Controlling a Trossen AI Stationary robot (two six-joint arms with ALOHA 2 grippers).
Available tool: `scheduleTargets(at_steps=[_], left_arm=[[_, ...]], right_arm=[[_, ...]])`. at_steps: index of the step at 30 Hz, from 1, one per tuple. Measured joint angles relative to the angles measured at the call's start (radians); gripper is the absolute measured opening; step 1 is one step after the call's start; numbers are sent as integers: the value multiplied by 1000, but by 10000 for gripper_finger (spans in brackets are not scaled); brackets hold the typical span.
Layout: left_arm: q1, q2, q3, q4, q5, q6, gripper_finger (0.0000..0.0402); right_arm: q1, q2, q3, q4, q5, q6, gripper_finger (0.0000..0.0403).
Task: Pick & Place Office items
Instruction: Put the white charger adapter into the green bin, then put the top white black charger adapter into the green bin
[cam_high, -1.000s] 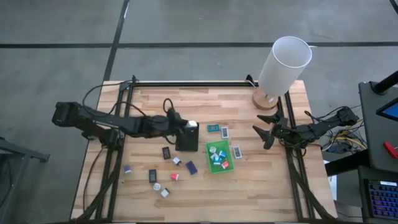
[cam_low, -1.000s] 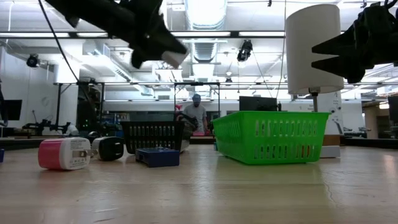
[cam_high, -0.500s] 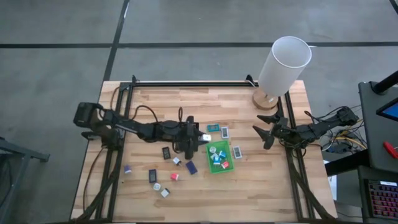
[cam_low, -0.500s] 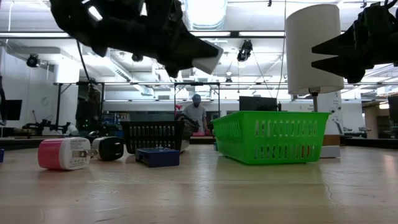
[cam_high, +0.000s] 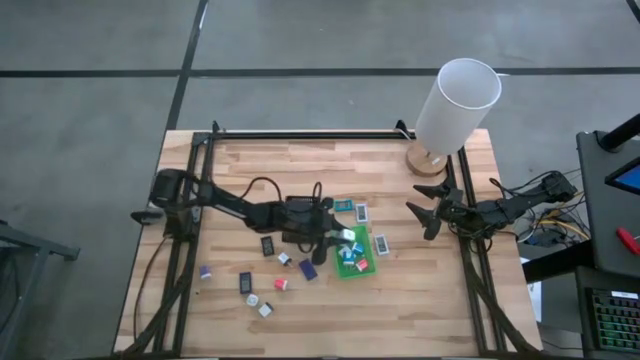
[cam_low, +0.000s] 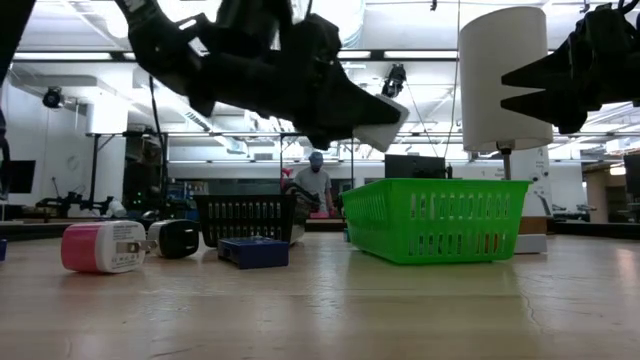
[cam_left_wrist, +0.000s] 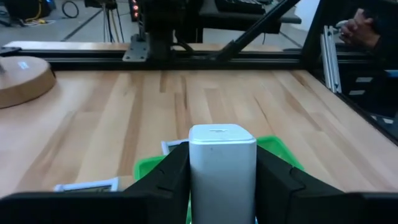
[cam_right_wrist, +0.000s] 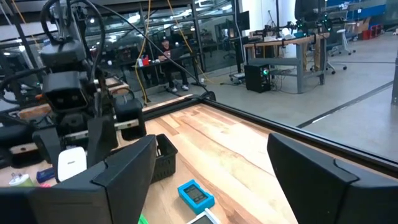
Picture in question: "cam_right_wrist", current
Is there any black aluminium rig frame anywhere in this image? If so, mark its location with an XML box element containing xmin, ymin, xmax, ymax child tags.
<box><xmin>141</xmin><ymin>91</ymin><xmax>398</xmax><ymax>180</ymax></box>

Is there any navy blue flat box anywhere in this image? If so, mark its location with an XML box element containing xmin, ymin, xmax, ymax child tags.
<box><xmin>36</xmin><ymin>167</ymin><xmax>56</xmax><ymax>184</ymax></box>

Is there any white digital display module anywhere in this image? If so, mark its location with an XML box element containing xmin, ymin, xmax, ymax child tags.
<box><xmin>186</xmin><ymin>207</ymin><xmax>221</xmax><ymax>224</ymax></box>

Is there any wooden top workbench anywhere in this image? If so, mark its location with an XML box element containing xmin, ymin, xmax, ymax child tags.
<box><xmin>243</xmin><ymin>32</ymin><xmax>331</xmax><ymax>95</ymax></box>

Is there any black desk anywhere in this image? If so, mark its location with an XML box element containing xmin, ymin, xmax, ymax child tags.
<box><xmin>119</xmin><ymin>53</ymin><xmax>201</xmax><ymax>94</ymax></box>

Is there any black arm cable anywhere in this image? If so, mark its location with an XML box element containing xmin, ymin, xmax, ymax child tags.
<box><xmin>70</xmin><ymin>0</ymin><xmax>217</xmax><ymax>101</ymax></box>

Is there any yellow cable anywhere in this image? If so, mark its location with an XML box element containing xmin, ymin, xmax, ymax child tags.
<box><xmin>134</xmin><ymin>0</ymin><xmax>152</xmax><ymax>105</ymax></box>
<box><xmin>166</xmin><ymin>0</ymin><xmax>218</xmax><ymax>85</ymax></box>

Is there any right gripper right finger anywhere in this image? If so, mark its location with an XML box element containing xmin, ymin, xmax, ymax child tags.
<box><xmin>266</xmin><ymin>133</ymin><xmax>398</xmax><ymax>224</ymax></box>

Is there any black computer tower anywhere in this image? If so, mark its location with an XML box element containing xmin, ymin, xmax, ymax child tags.
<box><xmin>243</xmin><ymin>63</ymin><xmax>272</xmax><ymax>94</ymax></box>

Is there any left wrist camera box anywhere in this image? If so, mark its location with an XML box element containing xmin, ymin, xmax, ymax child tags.
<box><xmin>42</xmin><ymin>70</ymin><xmax>91</xmax><ymax>112</ymax></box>

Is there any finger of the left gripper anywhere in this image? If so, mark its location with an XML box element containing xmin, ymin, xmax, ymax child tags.
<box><xmin>86</xmin><ymin>115</ymin><xmax>119</xmax><ymax>169</ymax></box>
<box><xmin>32</xmin><ymin>126</ymin><xmax>62</xmax><ymax>183</ymax></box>

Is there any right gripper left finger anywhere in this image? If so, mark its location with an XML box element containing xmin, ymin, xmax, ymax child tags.
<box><xmin>0</xmin><ymin>134</ymin><xmax>158</xmax><ymax>224</ymax></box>

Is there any black plastic basket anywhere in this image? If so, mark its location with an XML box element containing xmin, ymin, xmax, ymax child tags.
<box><xmin>150</xmin><ymin>133</ymin><xmax>179</xmax><ymax>184</ymax></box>

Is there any person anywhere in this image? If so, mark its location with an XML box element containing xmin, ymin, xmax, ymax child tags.
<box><xmin>294</xmin><ymin>0</ymin><xmax>328</xmax><ymax>73</ymax></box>
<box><xmin>156</xmin><ymin>37</ymin><xmax>191</xmax><ymax>93</ymax></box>

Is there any teal digital display module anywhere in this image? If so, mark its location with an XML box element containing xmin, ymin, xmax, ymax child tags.
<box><xmin>177</xmin><ymin>179</ymin><xmax>216</xmax><ymax>215</ymax></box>

